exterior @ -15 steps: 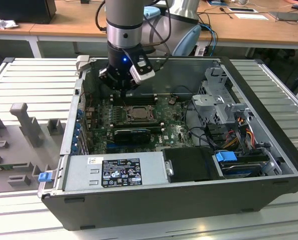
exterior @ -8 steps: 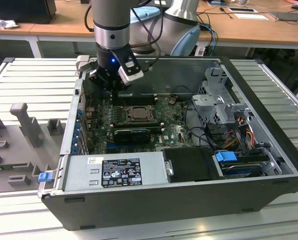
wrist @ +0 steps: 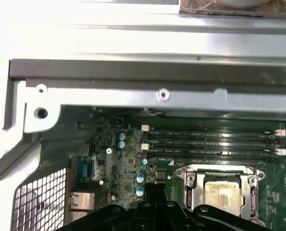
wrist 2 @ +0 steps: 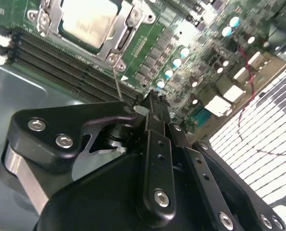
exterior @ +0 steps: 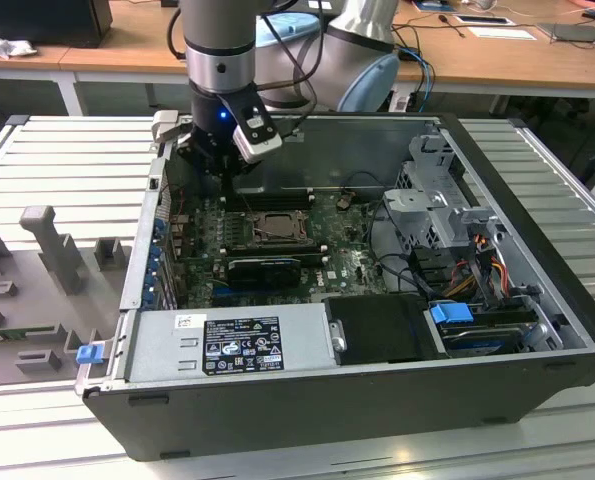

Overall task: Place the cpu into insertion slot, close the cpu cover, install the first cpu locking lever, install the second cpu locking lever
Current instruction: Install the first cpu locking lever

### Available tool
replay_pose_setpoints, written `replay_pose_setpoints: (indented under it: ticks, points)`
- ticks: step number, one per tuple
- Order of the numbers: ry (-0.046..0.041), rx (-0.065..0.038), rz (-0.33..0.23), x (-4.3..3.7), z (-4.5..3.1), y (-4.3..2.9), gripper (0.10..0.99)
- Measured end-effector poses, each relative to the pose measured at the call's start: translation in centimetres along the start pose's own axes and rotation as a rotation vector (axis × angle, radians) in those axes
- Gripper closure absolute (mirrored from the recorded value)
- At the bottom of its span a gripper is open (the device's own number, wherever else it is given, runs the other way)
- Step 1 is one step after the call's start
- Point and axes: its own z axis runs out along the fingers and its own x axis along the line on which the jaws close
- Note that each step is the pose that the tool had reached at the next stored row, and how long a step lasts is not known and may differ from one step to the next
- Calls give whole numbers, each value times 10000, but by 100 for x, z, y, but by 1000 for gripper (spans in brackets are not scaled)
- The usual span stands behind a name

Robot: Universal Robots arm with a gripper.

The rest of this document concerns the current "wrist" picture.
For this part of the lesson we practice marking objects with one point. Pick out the metal CPU socket cover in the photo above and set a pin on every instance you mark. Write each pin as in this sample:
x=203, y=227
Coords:
x=245, y=195

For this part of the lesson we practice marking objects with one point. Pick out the silver blue capacitor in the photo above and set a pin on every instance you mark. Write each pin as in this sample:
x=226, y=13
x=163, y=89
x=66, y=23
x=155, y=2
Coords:
x=121, y=144
x=121, y=136
x=140, y=191
x=140, y=178
x=144, y=161

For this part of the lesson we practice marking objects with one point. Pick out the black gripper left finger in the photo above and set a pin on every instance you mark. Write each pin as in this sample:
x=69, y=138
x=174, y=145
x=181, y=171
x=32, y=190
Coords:
x=150, y=216

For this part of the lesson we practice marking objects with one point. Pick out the blue VGA port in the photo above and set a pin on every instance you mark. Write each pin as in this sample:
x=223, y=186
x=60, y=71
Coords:
x=85, y=168

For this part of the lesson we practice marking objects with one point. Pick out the black RAM slot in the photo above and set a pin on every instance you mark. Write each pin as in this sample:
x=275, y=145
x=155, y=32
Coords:
x=205, y=136
x=217, y=161
x=205, y=145
x=205, y=153

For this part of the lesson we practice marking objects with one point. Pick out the black grey PC case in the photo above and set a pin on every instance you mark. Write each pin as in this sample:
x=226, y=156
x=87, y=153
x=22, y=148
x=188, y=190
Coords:
x=109, y=96

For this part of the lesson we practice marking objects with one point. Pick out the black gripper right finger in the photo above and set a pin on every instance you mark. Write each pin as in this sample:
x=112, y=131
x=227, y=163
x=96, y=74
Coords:
x=160, y=216

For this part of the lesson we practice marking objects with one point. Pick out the green motherboard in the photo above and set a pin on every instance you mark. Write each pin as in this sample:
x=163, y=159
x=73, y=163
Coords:
x=282, y=192

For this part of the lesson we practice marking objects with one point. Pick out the silver network port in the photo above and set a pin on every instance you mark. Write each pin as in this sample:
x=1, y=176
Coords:
x=82, y=202

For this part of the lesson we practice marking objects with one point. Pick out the CPU socket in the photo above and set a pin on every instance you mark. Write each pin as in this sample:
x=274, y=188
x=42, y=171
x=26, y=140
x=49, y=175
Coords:
x=189, y=183

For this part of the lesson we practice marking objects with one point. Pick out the brown square base plate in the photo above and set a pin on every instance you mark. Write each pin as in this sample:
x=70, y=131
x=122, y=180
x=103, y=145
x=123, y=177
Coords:
x=277, y=10

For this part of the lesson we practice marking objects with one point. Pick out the silver CPU plate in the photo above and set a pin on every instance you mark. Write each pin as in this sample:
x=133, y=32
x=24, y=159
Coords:
x=222, y=196

